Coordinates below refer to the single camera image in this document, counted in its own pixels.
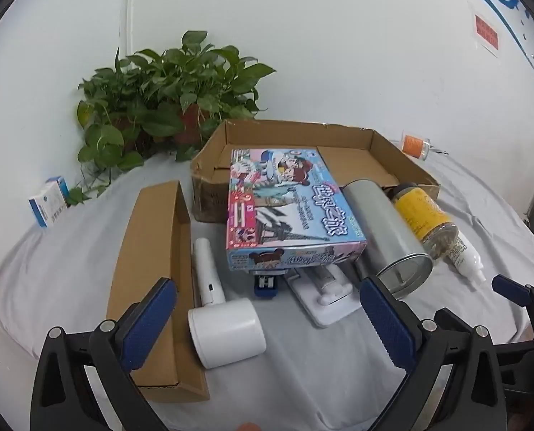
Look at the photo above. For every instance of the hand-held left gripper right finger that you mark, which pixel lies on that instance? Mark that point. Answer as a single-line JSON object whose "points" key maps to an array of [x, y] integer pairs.
{"points": [[386, 323]]}

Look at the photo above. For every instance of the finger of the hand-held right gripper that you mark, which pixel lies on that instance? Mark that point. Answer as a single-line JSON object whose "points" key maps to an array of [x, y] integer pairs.
{"points": [[511, 285]]}

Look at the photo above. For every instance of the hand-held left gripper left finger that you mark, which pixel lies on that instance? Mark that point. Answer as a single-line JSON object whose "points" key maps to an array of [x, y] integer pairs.
{"points": [[152, 318]]}

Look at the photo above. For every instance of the white phone stand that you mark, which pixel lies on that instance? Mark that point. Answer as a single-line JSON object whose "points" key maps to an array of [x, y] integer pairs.
{"points": [[325, 312]]}

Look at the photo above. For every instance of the silver metal can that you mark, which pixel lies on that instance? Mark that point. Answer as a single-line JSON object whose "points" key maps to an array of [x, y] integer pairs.
{"points": [[374, 220]]}

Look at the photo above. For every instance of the yellow label jar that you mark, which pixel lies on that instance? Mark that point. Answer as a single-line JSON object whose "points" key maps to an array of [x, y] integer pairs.
{"points": [[419, 211]]}

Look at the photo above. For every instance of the colourful cartoon puzzle box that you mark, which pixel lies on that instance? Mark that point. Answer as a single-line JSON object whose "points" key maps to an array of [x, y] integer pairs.
{"points": [[284, 215]]}

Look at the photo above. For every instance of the large cardboard box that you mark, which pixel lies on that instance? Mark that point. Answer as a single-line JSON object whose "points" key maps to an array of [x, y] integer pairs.
{"points": [[293, 137]]}

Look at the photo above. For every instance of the white squeeze tube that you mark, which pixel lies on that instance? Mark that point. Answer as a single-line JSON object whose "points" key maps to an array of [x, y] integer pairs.
{"points": [[464, 253]]}

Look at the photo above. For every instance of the white handheld lint roller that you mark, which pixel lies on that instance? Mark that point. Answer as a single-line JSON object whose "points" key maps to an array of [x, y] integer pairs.
{"points": [[226, 327]]}

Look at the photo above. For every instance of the narrow open cardboard box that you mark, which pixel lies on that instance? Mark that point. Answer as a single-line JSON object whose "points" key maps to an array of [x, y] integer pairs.
{"points": [[150, 233]]}

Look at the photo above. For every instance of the white tablecloth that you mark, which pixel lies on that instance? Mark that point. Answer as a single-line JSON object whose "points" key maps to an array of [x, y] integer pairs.
{"points": [[316, 377]]}

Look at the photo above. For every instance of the small blue stapler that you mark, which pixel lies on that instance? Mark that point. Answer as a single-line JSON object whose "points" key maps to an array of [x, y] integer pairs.
{"points": [[267, 285]]}

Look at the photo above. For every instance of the blue white medicine box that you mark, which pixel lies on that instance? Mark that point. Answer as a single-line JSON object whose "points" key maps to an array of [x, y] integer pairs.
{"points": [[47, 204]]}

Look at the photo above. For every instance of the orange thread spool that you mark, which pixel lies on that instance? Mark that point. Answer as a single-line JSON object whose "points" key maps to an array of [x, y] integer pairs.
{"points": [[414, 144]]}

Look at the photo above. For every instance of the potted green plant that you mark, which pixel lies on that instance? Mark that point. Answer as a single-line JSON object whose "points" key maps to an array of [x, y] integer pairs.
{"points": [[159, 81]]}

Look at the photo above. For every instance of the red wall notice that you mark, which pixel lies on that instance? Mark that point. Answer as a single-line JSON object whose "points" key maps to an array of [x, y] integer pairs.
{"points": [[486, 31]]}

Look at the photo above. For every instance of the blue wall decal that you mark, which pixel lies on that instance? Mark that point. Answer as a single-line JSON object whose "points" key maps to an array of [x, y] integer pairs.
{"points": [[504, 2]]}

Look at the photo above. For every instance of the white wall conduit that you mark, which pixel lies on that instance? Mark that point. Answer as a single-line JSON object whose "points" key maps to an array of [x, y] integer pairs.
{"points": [[131, 9]]}

